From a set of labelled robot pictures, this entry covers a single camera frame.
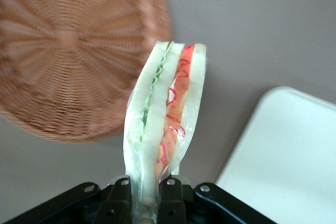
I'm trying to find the triangle sandwich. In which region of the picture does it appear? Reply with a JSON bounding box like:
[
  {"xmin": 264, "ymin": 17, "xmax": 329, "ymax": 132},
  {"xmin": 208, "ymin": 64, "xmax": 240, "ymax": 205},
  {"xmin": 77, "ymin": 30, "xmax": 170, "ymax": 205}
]
[{"xmin": 123, "ymin": 40, "xmax": 208, "ymax": 224}]

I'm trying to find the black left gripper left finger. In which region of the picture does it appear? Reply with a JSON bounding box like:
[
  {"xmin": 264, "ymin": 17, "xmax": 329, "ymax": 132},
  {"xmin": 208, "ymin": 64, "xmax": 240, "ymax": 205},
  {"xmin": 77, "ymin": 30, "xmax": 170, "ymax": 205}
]
[{"xmin": 0, "ymin": 176, "xmax": 135, "ymax": 224}]

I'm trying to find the brown round wicker basket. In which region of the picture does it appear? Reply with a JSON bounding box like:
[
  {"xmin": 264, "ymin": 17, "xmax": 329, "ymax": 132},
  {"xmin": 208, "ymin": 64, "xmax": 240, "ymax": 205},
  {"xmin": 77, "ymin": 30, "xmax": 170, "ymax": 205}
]
[{"xmin": 0, "ymin": 0, "xmax": 174, "ymax": 145}]

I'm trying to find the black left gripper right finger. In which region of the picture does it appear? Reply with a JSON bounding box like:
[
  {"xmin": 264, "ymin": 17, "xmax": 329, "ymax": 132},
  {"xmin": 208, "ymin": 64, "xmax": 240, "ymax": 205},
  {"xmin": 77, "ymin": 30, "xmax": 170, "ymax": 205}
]
[{"xmin": 156, "ymin": 175, "xmax": 279, "ymax": 224}]

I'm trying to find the cream plastic tray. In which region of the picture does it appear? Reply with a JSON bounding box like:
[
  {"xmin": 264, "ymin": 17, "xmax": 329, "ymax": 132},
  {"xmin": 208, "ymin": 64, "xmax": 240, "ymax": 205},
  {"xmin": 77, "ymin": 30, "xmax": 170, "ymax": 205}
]
[{"xmin": 215, "ymin": 86, "xmax": 336, "ymax": 224}]

